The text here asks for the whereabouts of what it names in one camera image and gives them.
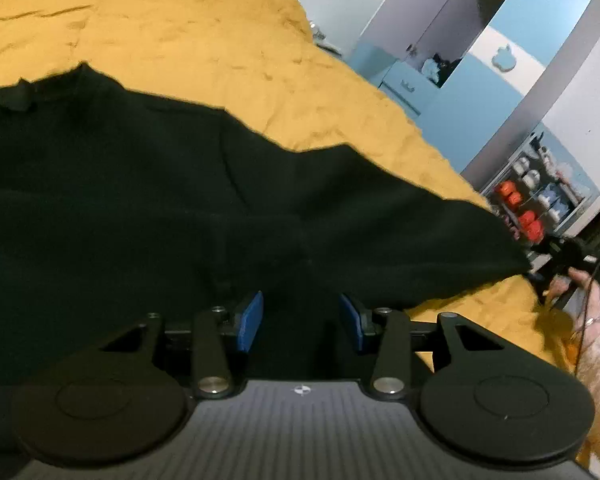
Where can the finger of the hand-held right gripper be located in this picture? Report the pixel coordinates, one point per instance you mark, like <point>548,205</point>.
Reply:
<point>541,285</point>

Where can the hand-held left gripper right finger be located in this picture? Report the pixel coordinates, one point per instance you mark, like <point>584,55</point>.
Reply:
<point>352,322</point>

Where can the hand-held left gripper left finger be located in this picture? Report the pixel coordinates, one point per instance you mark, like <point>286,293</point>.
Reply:
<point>250,322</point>

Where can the black garment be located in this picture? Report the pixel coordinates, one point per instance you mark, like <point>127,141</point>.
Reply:
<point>130,200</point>

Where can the pile of clothes in wardrobe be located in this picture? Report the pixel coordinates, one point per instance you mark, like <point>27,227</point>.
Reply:
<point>437,66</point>

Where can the person's right hand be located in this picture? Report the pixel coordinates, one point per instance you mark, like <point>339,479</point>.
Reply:
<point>582,290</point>

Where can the orange round object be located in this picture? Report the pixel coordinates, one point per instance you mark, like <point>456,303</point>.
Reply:
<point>505,189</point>
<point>513,201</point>
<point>528,218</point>
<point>535,231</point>

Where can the open storage shelf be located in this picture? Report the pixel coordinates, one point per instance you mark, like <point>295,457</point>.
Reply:
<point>550,185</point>

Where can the white round object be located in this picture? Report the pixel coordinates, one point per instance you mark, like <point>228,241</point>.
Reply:
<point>531,177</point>
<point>520,164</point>

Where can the blue drawer cabinet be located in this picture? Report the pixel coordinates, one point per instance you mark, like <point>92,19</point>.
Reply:
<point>405,87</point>

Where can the blue and white wardrobe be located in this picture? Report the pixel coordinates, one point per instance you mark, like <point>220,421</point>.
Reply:
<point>480,25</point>

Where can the mustard yellow bedspread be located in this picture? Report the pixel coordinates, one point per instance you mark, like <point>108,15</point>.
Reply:
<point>180,35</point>

